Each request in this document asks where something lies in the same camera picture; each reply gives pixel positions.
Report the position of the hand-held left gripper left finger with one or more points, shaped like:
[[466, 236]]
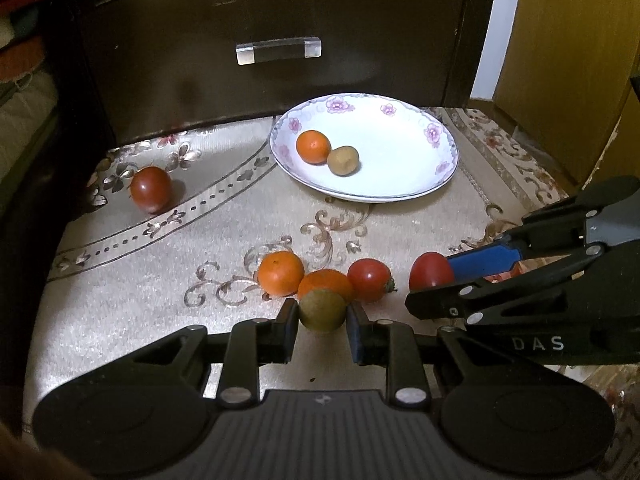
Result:
[[292, 325]]

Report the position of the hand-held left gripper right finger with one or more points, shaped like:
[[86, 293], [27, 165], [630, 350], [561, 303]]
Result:
[[354, 335]]

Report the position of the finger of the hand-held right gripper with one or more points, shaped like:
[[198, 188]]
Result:
[[435, 305], [482, 258]]

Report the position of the brown kiwi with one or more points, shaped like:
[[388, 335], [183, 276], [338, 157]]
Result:
[[343, 160], [322, 312]]

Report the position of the small red tomato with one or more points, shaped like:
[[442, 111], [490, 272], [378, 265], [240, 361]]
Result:
[[369, 279], [430, 270]]

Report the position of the small orange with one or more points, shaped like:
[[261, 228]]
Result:
[[327, 281], [313, 147], [280, 272]]

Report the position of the white floral plate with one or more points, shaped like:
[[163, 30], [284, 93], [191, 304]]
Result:
[[390, 160]]

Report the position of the large dark red tomato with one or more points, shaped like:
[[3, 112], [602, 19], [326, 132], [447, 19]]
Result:
[[151, 189]]

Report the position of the beige floral cloth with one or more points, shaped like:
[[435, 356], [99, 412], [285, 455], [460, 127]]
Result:
[[150, 285]]

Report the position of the yellow wooden cabinet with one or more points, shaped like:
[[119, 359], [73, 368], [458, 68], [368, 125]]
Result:
[[565, 60]]

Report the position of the dark wooden nightstand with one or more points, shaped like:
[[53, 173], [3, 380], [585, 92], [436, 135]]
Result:
[[175, 35]]

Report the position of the stack of folded clothes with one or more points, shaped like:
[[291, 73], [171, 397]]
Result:
[[17, 45]]

